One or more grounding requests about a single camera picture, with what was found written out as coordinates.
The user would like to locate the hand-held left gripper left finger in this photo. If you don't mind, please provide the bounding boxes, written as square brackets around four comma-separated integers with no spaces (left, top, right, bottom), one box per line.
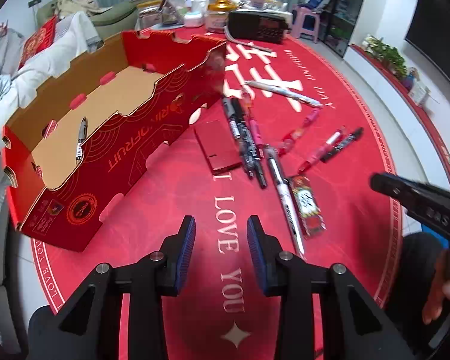
[56,215,196,360]

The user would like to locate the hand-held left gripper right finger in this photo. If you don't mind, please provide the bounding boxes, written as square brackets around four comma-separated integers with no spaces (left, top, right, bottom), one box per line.
[246,215,413,360]

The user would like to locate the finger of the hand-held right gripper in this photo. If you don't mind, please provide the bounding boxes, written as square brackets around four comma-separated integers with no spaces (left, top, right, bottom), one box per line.
[370,172,450,250]

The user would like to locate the long white and black marker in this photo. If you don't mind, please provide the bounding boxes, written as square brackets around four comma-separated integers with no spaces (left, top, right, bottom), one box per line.
[264,146,307,259]

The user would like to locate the patterned rectangular pack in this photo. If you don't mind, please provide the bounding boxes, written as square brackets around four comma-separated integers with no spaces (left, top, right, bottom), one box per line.
[288,174,328,239]

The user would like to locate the short black marker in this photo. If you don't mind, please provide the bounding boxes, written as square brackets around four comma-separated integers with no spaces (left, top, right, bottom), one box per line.
[320,127,364,164]

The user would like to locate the pink and white pen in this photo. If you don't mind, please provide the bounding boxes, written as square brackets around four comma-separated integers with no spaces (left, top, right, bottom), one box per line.
[299,127,346,173]

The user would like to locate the bundle of black markers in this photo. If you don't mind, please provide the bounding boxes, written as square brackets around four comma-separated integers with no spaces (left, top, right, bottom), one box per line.
[233,98,268,189]

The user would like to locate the red cardboard box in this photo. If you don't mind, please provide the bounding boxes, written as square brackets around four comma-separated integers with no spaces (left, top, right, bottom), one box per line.
[2,29,227,253]

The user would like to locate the grey-capped black marker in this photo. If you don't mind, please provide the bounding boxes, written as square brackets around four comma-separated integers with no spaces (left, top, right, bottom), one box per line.
[221,97,256,178]

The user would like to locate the pink and red clear pen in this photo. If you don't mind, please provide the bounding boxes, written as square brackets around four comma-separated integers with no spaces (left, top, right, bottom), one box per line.
[278,108,322,157]

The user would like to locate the black marker with white label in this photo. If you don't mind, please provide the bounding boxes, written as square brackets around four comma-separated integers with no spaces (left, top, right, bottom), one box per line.
[75,117,89,164]

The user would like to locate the white patterned pen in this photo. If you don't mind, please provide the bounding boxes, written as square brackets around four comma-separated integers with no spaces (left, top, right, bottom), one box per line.
[245,80,323,108]

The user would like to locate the person's right hand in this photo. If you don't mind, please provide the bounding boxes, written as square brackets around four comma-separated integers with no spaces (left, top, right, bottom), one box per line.
[422,247,450,325]

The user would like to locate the red round printed mat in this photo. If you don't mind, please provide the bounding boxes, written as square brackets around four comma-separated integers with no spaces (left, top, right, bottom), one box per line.
[30,26,450,360]

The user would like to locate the person's leg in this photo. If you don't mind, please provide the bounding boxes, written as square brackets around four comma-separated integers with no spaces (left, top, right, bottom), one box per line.
[388,232,450,353]

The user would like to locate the small flat red case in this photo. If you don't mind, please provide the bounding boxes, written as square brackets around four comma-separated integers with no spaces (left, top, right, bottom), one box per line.
[194,120,243,175]

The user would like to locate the green potted plants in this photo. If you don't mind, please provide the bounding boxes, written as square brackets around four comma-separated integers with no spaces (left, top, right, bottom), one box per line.
[361,35,409,79]

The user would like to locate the dark screen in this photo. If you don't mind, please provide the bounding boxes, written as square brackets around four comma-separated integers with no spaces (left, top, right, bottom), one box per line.
[404,0,450,69]

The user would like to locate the black shelf cabinet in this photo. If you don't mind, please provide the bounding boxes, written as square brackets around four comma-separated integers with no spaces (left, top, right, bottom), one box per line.
[318,0,372,58]

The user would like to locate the pink plastic stool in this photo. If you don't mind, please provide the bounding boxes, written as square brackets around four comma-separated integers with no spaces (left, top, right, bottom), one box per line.
[292,5,322,43]

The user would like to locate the silver radio antenna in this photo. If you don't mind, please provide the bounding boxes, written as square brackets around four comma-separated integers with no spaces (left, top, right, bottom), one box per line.
[225,31,277,54]

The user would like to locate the black radio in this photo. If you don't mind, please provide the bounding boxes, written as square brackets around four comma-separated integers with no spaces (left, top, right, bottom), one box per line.
[228,9,292,43]

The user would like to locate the small white jar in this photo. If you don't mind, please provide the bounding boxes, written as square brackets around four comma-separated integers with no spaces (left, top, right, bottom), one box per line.
[183,12,205,28]

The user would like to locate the white bed sheet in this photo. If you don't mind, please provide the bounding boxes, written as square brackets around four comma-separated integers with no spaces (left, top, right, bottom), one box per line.
[0,10,106,128]

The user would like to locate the gold-lidded jar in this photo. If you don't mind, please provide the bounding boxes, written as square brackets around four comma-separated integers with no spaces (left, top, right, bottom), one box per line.
[205,0,240,33]

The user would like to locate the metal desk stand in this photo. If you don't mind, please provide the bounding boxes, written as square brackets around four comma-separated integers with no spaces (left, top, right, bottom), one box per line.
[139,0,186,28]

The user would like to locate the green armchair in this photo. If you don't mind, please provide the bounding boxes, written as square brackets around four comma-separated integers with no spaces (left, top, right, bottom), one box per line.
[37,0,140,39]

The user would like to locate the red and gold cushion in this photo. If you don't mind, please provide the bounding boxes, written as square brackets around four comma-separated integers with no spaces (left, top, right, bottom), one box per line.
[19,16,58,69]

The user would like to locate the beige clothing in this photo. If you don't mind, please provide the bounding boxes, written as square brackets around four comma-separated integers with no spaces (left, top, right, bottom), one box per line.
[56,0,113,19]

